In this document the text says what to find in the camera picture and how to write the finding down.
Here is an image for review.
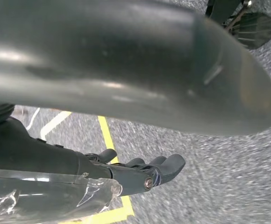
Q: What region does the yellow floor tape square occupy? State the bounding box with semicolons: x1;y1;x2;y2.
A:
40;111;136;224

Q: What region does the thin white floor cable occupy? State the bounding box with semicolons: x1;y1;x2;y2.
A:
26;107;41;131

